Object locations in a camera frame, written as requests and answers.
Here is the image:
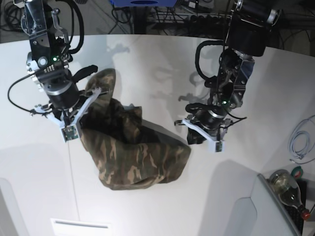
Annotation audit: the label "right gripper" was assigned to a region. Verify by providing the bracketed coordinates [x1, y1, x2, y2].
[43, 80, 80, 119]

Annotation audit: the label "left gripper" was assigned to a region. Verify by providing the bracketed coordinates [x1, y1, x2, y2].
[187, 108, 227, 145]

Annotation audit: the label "camouflage t-shirt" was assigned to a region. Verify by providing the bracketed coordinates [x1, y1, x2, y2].
[80, 68, 191, 190]

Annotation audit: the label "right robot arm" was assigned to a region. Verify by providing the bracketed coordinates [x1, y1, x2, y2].
[13, 0, 84, 117]

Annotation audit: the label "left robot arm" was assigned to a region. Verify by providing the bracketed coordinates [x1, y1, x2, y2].
[181, 0, 280, 145]

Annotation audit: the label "clear plastic bottle red cap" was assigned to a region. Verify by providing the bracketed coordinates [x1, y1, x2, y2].
[269, 169, 311, 221]

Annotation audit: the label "green tape roll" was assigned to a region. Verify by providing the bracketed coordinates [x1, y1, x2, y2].
[291, 166, 304, 179]

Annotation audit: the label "black power strip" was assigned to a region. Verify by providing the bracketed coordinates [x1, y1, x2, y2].
[189, 14, 225, 25]

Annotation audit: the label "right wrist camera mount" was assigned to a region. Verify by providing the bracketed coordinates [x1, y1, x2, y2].
[30, 87, 110, 143]

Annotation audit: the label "black coiled cables on floor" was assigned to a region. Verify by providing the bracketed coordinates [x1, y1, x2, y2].
[0, 0, 28, 32]

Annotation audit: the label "white coiled cable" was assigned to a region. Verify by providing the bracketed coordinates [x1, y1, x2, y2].
[287, 116, 315, 165]

